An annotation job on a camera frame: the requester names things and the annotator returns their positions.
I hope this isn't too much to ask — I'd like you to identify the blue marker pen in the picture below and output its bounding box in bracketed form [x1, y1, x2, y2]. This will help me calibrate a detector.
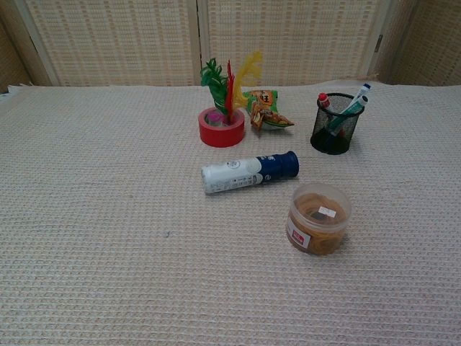
[318, 83, 372, 144]

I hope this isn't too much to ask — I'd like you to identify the black mesh pen holder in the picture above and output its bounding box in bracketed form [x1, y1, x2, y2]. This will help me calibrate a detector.
[310, 92, 365, 156]

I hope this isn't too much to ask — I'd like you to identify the red capped marker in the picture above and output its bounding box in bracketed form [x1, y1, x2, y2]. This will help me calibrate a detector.
[318, 92, 346, 138]

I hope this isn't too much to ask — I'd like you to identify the green capped marker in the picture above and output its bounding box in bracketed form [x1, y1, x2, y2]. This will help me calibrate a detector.
[328, 95, 370, 136]

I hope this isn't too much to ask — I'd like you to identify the white and blue bottle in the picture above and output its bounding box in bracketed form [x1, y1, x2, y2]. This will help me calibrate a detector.
[200, 150, 300, 195]

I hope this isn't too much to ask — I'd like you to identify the red tape roll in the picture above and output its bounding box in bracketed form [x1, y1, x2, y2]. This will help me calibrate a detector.
[197, 106, 246, 148]

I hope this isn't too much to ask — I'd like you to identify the green snack packet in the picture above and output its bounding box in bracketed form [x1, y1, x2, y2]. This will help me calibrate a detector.
[242, 89, 295, 132]

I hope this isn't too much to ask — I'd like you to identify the feather shuttlecock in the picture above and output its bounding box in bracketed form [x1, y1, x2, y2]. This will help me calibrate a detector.
[200, 50, 264, 128]

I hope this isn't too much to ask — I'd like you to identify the clear tub of rubber bands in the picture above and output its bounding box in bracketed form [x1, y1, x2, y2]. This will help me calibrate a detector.
[285, 182, 352, 257]

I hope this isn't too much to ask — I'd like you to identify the beige woven table mat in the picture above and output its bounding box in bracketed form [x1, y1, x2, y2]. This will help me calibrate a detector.
[0, 79, 461, 346]

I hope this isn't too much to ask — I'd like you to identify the woven folding screen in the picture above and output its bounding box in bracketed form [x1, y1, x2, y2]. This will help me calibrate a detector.
[0, 0, 461, 87]

